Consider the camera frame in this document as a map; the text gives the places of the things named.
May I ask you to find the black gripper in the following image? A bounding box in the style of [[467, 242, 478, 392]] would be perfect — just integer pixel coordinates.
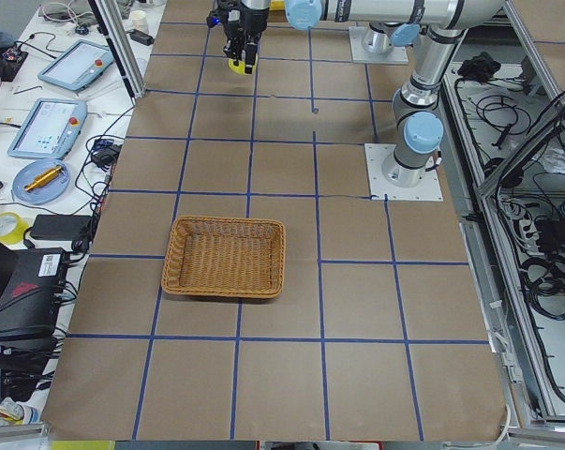
[[206, 0, 269, 75]]

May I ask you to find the yellow tape roll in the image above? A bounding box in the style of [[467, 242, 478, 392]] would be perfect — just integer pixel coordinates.
[[228, 58, 248, 76], [0, 212, 29, 246]]

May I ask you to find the yellow tape roll on desk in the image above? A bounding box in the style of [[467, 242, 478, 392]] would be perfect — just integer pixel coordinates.
[[0, 212, 29, 246]]

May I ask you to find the black power adapter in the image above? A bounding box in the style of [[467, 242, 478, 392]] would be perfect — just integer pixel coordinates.
[[129, 29, 155, 46]]

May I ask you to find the white paper cup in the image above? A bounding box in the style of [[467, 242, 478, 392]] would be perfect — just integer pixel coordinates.
[[129, 10, 149, 34]]

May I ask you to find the upper teach pendant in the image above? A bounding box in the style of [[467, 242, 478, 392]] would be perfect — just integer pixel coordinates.
[[37, 39, 114, 92]]

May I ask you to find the teach pendant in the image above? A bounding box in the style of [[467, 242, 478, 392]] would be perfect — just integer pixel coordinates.
[[37, 39, 114, 92], [7, 98, 87, 159]]

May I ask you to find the lower teach pendant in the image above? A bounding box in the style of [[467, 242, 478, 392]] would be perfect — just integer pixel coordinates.
[[7, 98, 87, 159]]

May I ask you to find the brown wicker basket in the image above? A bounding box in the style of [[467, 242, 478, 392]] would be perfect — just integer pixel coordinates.
[[161, 216, 286, 299]]

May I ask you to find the blue plate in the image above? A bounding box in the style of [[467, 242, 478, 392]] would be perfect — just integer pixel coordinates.
[[11, 158, 71, 205]]

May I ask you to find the brass cylinder tool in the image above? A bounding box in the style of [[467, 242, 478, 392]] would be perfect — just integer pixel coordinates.
[[24, 165, 64, 192]]

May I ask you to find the black power brick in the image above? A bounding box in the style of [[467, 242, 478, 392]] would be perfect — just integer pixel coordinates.
[[29, 215, 91, 241]]

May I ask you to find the black laptop computer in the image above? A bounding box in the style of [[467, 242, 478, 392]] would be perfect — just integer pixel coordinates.
[[0, 243, 67, 342]]

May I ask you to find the aluminium frame post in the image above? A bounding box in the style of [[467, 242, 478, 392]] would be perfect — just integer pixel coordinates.
[[88, 0, 146, 99]]

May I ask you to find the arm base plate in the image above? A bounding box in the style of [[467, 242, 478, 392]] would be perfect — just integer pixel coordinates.
[[364, 143, 443, 202], [349, 26, 409, 66]]

